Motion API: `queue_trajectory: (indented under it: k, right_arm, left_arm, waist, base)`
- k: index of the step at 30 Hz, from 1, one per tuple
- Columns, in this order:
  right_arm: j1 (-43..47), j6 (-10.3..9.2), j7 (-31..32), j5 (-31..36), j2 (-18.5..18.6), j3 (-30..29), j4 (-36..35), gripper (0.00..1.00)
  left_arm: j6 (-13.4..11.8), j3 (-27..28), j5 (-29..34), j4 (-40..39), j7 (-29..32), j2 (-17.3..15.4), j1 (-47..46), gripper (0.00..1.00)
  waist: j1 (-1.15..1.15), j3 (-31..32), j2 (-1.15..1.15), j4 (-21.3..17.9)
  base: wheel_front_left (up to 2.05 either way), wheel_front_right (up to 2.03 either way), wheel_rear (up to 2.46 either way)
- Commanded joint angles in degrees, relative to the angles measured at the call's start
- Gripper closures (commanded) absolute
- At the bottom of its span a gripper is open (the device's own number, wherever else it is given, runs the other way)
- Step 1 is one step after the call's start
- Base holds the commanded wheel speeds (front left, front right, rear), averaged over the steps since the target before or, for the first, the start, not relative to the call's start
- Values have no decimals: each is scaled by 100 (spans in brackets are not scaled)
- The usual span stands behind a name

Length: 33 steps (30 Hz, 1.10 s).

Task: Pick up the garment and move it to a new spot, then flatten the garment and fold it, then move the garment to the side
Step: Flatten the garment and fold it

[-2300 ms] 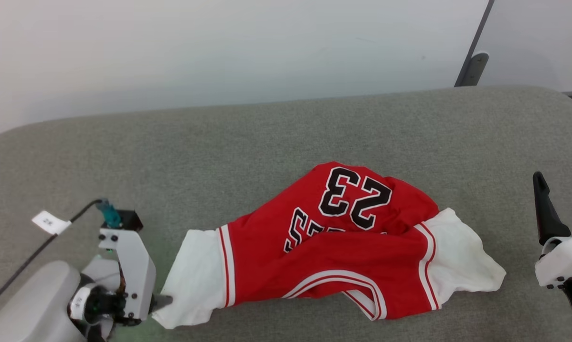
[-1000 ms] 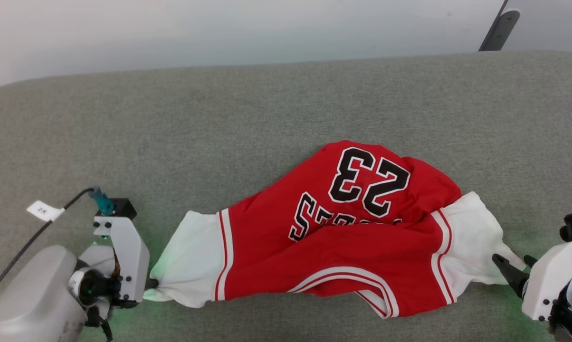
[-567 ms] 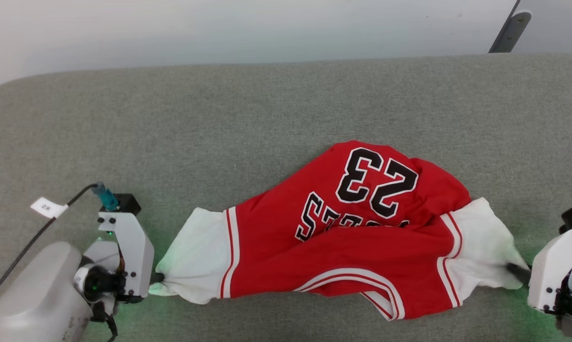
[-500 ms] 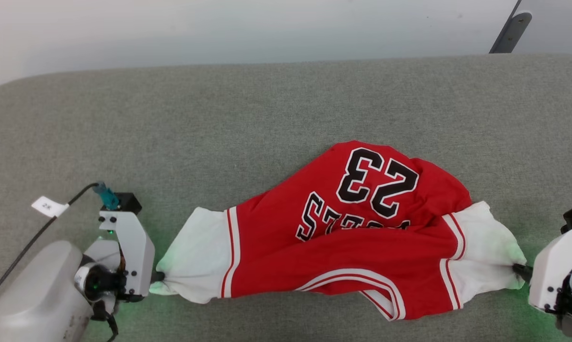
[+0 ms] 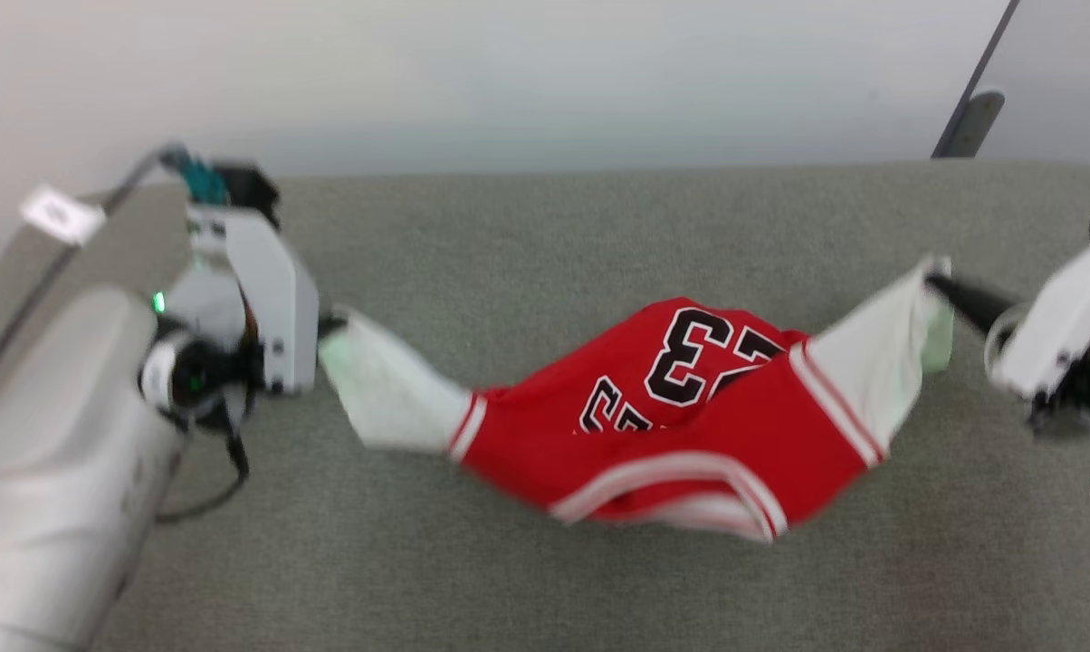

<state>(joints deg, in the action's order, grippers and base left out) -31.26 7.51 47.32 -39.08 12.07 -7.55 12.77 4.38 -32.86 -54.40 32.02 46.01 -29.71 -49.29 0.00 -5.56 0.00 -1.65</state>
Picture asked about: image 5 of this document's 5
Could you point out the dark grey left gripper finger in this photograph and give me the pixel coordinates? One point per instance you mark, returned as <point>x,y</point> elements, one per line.
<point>334,324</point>

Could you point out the dark grey metal post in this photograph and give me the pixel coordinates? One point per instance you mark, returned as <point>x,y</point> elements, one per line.
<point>970,122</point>

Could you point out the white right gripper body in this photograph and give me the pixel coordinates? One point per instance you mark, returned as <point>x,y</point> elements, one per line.
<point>1066,317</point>

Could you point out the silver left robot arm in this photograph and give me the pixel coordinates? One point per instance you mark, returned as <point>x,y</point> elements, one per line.
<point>47,453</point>

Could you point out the grey-green fabric sofa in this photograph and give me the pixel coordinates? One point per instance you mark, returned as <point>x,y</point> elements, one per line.
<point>554,244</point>

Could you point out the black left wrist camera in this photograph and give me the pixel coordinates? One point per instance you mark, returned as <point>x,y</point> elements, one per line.
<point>251,190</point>

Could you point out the white-grey left gripper body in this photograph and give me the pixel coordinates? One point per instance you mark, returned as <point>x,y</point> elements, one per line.
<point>278,308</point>

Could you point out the red and white basketball jersey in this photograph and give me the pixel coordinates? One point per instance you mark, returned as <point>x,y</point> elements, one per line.
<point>690,453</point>

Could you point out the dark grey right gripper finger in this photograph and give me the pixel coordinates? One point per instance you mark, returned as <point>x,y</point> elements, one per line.
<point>975,302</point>

